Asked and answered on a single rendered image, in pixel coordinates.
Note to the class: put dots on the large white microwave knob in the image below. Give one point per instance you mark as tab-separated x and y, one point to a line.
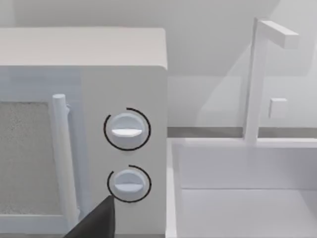
126	129

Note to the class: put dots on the small white microwave knob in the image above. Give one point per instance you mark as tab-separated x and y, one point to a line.
128	183

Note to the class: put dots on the tall white tap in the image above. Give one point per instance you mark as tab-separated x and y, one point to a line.
257	81

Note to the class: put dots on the pale microwave oven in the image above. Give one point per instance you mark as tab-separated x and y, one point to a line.
86	74

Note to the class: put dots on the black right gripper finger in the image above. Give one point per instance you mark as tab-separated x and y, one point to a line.
101	220

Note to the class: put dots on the white sink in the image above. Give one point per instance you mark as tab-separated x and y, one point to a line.
242	188

